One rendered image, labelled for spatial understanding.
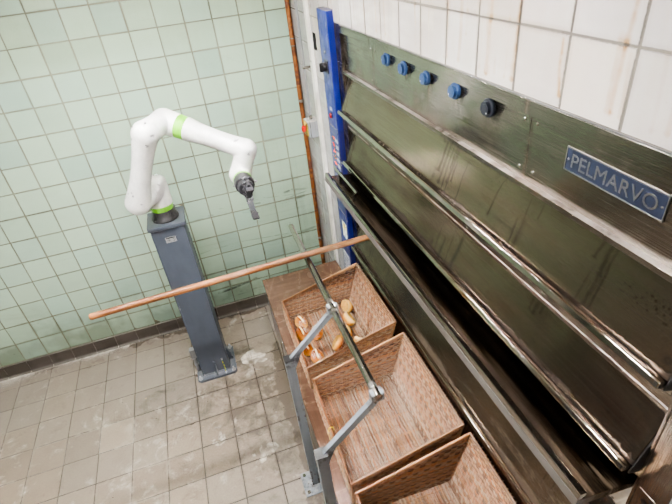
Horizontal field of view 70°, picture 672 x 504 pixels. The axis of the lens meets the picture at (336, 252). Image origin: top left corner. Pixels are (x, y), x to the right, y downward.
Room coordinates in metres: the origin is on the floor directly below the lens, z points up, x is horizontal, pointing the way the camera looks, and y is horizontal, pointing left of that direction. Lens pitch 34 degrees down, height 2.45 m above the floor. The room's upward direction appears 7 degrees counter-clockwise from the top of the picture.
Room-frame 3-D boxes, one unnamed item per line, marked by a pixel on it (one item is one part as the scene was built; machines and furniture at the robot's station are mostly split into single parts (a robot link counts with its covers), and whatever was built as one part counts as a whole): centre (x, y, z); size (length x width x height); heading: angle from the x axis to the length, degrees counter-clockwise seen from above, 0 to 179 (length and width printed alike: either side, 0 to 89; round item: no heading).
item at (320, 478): (1.56, 0.19, 0.59); 1.27 x 0.31 x 1.17; 15
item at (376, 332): (1.91, 0.05, 0.72); 0.56 x 0.49 x 0.28; 15
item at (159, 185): (2.39, 0.93, 1.36); 0.16 x 0.13 x 0.19; 162
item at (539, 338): (1.41, -0.36, 1.54); 1.79 x 0.11 x 0.19; 15
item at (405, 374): (1.31, -0.11, 0.72); 0.56 x 0.49 x 0.28; 14
